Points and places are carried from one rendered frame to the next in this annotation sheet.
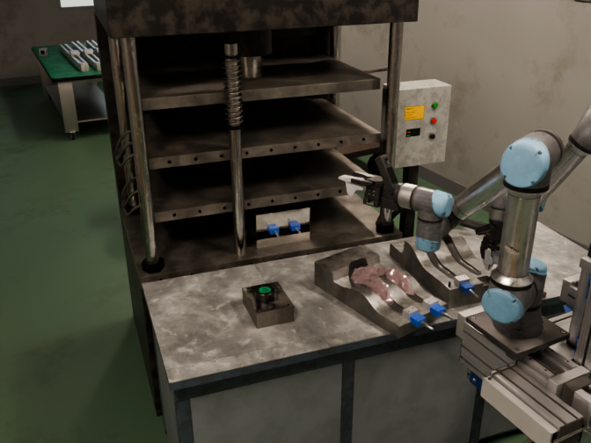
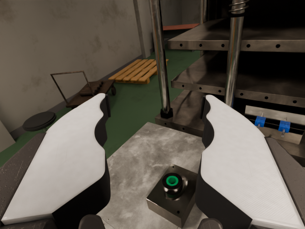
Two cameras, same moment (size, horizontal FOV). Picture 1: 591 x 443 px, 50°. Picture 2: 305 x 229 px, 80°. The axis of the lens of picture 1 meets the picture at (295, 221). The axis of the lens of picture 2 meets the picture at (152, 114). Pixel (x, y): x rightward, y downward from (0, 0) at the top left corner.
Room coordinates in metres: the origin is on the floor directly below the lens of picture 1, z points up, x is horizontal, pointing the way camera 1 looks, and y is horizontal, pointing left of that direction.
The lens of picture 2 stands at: (1.86, -0.26, 1.51)
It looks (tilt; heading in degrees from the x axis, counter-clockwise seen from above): 32 degrees down; 59
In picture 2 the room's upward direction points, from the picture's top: 9 degrees counter-clockwise
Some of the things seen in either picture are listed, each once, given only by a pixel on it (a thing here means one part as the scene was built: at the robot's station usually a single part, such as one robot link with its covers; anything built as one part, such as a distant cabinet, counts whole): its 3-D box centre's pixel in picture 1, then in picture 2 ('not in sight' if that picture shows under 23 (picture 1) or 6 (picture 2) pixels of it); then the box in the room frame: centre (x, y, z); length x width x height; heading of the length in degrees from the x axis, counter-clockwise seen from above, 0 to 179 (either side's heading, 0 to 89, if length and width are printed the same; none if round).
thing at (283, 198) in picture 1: (250, 175); (275, 71); (3.10, 0.23, 1.02); 1.10 x 0.74 x 0.05; 110
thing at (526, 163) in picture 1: (518, 232); not in sight; (1.57, -0.61, 1.41); 0.15 x 0.12 x 0.55; 143
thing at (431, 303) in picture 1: (439, 311); not in sight; (2.04, -0.54, 0.86); 0.13 x 0.05 x 0.05; 37
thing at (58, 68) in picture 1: (79, 82); not in sight; (8.10, 2.73, 0.42); 2.34 x 0.88 x 0.85; 26
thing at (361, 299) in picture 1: (377, 287); not in sight; (2.23, -0.33, 0.86); 0.50 x 0.26 x 0.11; 37
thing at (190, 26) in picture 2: not in sight; (176, 38); (5.93, 4.34, 0.34); 1.26 x 0.65 x 0.67; 117
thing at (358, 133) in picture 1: (248, 128); (285, 28); (3.10, 0.23, 1.27); 1.10 x 0.74 x 0.05; 110
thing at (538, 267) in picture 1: (524, 279); not in sight; (1.68, -0.69, 1.20); 0.13 x 0.12 x 0.14; 143
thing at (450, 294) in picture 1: (443, 260); not in sight; (2.43, -0.64, 0.87); 0.50 x 0.26 x 0.14; 20
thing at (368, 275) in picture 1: (380, 278); not in sight; (2.23, -0.34, 0.90); 0.26 x 0.18 x 0.08; 37
